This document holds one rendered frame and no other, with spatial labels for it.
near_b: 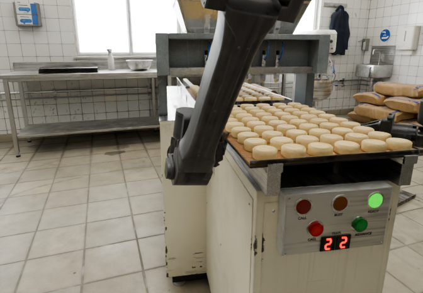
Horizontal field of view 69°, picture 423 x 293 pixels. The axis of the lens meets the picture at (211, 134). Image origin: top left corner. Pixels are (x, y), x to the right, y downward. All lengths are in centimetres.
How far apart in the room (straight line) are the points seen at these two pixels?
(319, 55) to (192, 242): 100
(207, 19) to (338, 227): 93
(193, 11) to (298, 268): 98
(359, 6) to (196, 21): 500
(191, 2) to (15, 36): 343
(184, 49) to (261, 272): 92
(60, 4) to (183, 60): 327
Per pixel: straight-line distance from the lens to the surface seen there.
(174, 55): 133
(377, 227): 78
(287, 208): 65
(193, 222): 146
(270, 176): 61
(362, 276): 88
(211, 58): 42
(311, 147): 67
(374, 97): 480
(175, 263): 157
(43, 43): 447
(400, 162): 75
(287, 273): 78
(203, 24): 133
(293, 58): 145
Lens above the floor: 111
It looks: 15 degrees down
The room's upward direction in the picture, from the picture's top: straight up
